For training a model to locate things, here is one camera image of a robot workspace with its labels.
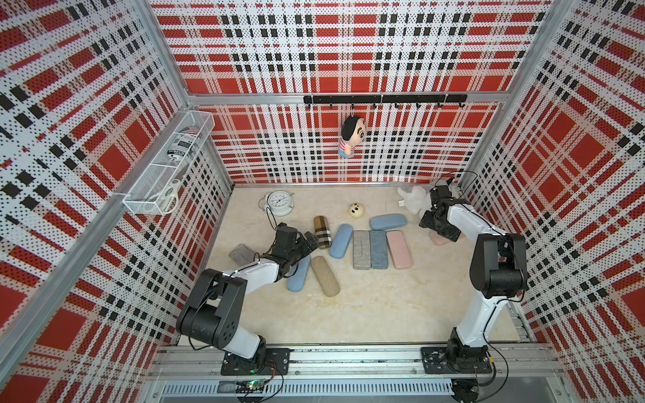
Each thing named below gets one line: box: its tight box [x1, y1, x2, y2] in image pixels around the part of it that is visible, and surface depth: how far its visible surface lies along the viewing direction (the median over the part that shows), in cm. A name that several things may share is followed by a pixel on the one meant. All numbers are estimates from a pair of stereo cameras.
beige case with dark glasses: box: [313, 214, 333, 250], surface depth 103 cm
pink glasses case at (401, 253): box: [386, 230, 414, 270], surface depth 97 cm
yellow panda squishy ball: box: [346, 203, 366, 220], surface depth 110 cm
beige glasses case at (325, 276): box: [310, 256, 341, 298], surface depth 91 cm
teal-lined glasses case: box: [352, 230, 372, 271], surface depth 97 cm
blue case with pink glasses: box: [369, 213, 408, 231], surface depth 107 cm
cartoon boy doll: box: [338, 115, 367, 158], surface depth 93 cm
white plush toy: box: [396, 185, 433, 215], surface depth 108 cm
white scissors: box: [149, 178, 181, 215], surface depth 69 cm
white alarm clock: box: [257, 190, 295, 217], surface depth 113 cm
